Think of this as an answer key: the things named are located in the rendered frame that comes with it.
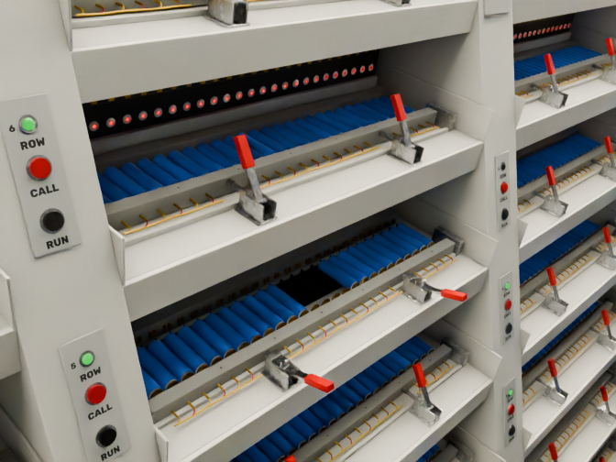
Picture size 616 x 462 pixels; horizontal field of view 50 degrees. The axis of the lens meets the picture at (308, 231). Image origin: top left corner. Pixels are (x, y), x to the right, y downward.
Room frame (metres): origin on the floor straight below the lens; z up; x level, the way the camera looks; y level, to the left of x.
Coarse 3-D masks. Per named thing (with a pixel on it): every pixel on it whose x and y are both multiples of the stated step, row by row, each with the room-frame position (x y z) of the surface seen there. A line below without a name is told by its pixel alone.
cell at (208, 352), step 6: (180, 330) 0.72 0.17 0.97; (186, 330) 0.72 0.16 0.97; (180, 336) 0.71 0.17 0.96; (186, 336) 0.71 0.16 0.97; (192, 336) 0.71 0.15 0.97; (198, 336) 0.71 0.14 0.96; (186, 342) 0.71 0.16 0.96; (192, 342) 0.70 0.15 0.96; (198, 342) 0.70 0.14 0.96; (204, 342) 0.70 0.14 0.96; (192, 348) 0.70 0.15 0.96; (198, 348) 0.69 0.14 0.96; (204, 348) 0.69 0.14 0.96; (210, 348) 0.69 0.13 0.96; (198, 354) 0.69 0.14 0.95; (204, 354) 0.68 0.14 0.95; (210, 354) 0.68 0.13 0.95; (216, 354) 0.68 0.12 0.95; (204, 360) 0.68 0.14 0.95; (210, 360) 0.68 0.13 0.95
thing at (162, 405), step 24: (408, 264) 0.90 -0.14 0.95; (432, 264) 0.92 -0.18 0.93; (360, 288) 0.83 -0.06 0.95; (384, 288) 0.85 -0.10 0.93; (312, 312) 0.77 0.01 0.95; (336, 312) 0.78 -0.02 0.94; (264, 336) 0.71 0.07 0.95; (288, 336) 0.72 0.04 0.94; (312, 336) 0.74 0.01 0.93; (240, 360) 0.67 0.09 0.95; (264, 360) 0.70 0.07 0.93; (192, 384) 0.63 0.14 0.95; (216, 384) 0.65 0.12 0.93; (168, 408) 0.60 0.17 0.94; (192, 408) 0.61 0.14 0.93
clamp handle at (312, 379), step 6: (288, 360) 0.67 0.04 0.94; (282, 366) 0.67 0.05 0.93; (288, 366) 0.67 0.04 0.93; (288, 372) 0.66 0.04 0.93; (294, 372) 0.66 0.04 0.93; (300, 372) 0.66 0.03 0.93; (300, 378) 0.65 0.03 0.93; (306, 378) 0.64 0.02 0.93; (312, 378) 0.64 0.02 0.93; (318, 378) 0.64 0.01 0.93; (312, 384) 0.63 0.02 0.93; (318, 384) 0.63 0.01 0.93; (324, 384) 0.62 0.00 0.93; (330, 384) 0.62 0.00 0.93; (324, 390) 0.62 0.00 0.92; (330, 390) 0.62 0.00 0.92
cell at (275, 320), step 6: (246, 300) 0.79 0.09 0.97; (252, 300) 0.79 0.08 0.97; (252, 306) 0.78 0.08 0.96; (258, 306) 0.77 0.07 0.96; (264, 306) 0.78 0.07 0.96; (258, 312) 0.77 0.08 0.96; (264, 312) 0.77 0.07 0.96; (270, 312) 0.77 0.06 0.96; (264, 318) 0.76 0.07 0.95; (270, 318) 0.76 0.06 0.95; (276, 318) 0.75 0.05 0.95; (270, 324) 0.75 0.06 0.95; (276, 324) 0.75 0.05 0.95
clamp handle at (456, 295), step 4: (424, 280) 0.85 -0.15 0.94; (420, 284) 0.85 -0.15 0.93; (424, 288) 0.85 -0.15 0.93; (428, 288) 0.84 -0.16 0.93; (432, 288) 0.84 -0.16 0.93; (436, 288) 0.84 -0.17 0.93; (436, 292) 0.83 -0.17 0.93; (440, 292) 0.83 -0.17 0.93; (444, 292) 0.82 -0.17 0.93; (448, 292) 0.82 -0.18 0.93; (452, 292) 0.81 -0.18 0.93; (456, 292) 0.81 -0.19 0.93; (460, 292) 0.81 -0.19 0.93; (444, 296) 0.82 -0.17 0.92; (448, 296) 0.81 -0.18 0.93; (452, 296) 0.81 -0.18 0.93; (456, 296) 0.81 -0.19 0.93; (460, 296) 0.80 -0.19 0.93; (464, 296) 0.80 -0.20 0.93; (456, 300) 0.81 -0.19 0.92; (460, 300) 0.80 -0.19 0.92; (464, 300) 0.80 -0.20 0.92
